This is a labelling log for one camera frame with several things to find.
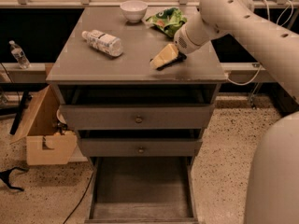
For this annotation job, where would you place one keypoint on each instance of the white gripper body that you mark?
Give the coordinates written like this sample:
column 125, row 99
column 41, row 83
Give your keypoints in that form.
column 186, row 42

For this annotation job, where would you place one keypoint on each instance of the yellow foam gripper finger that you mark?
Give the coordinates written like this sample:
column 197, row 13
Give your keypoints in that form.
column 167, row 55

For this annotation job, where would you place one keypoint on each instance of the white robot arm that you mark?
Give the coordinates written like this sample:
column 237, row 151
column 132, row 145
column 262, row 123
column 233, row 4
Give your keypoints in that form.
column 273, row 188

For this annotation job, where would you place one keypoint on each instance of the grey wooden drawer cabinet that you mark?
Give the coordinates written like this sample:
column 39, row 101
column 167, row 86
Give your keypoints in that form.
column 83, row 75

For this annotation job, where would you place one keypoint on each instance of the grey top drawer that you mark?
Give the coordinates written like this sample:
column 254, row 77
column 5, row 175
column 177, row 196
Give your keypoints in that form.
column 132, row 117

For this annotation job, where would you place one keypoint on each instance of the grey middle drawer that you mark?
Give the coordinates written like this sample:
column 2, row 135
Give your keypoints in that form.
column 139, row 147

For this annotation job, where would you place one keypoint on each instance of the grey open bottom drawer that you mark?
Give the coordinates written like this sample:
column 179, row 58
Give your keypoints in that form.
column 146, row 190

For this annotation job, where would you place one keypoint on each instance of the green chip bag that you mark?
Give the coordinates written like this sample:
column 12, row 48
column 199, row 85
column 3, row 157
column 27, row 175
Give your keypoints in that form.
column 168, row 21

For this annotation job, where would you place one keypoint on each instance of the white ceramic bowl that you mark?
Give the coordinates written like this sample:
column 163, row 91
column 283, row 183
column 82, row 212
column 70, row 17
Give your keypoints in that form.
column 134, row 10

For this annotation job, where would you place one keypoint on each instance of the clear plastic water bottle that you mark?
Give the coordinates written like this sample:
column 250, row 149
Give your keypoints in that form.
column 109, row 44

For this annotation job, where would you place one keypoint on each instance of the small upright water bottle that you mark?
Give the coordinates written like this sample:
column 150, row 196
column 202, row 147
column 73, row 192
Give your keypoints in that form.
column 18, row 53

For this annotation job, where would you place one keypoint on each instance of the black pole by box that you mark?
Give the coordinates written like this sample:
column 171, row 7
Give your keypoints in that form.
column 24, row 99

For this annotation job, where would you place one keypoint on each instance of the open cardboard box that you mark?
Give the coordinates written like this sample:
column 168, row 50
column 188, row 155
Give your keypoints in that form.
column 38, row 126

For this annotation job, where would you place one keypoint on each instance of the black bracket on floor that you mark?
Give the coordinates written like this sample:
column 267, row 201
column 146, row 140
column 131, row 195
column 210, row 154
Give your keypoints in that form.
column 5, row 177

